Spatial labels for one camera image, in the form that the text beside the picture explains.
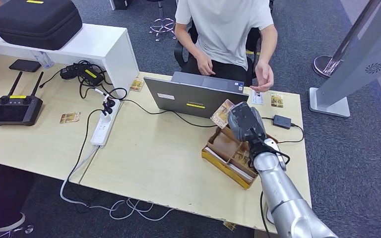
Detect brown cardboard organizer box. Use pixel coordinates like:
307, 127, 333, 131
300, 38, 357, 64
201, 126, 280, 190

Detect person's right hand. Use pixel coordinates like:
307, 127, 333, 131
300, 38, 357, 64
195, 54, 216, 77

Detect person's left hand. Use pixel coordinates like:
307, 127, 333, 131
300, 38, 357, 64
250, 59, 275, 93

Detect black zippered carrying case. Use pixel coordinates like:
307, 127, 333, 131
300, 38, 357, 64
0, 0, 83, 51

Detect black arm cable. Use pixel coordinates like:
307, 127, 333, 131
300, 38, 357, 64
258, 191, 273, 238

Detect white power strip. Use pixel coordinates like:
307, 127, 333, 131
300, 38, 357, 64
90, 98, 121, 149

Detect white charging cable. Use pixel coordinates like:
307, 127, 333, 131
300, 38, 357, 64
94, 88, 111, 103

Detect chrome stool base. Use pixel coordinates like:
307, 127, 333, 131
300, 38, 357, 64
148, 0, 178, 42

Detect black power plugs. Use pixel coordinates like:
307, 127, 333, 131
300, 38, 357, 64
102, 98, 116, 116

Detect white power strip cable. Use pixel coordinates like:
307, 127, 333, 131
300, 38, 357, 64
59, 147, 175, 221

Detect chrome chair base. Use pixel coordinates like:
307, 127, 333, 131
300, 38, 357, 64
0, 224, 35, 238

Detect small dark usb hub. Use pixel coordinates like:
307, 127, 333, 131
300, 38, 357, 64
272, 115, 292, 130

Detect black remote controller with antennas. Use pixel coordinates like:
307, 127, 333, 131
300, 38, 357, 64
0, 71, 45, 127

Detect grey laptop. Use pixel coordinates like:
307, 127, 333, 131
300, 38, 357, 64
143, 71, 250, 119

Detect clear plastic bottle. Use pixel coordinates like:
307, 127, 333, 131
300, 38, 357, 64
31, 51, 55, 69

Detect black power adapter yellow label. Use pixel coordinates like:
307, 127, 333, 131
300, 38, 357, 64
77, 67, 105, 87

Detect grey kiosk stand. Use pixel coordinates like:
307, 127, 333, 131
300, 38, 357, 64
308, 0, 381, 118

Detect person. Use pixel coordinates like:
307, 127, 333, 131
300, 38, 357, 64
174, 0, 279, 93

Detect black office chair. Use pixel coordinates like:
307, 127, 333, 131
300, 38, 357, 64
173, 21, 263, 87

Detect black hanging power cable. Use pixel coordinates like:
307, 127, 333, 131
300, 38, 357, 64
65, 108, 104, 184

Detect chrome stanchion base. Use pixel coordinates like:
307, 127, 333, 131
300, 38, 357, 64
312, 55, 344, 79

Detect white desk shelf riser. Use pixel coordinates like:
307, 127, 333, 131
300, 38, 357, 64
0, 23, 140, 99

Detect black smartphone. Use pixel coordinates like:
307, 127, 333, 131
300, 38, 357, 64
8, 59, 42, 73

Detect black floor unit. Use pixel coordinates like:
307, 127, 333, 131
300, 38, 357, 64
109, 0, 132, 10

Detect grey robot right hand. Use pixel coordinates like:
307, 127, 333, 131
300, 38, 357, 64
227, 102, 267, 142

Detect black coiled adapter cable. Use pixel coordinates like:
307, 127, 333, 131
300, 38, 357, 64
38, 60, 128, 100

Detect stack of white cards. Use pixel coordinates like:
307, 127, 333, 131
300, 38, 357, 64
203, 147, 255, 183

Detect white printed ID card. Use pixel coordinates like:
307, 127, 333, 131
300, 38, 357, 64
251, 90, 264, 106

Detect long black laptop cable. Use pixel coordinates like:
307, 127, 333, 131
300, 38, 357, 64
109, 87, 305, 144

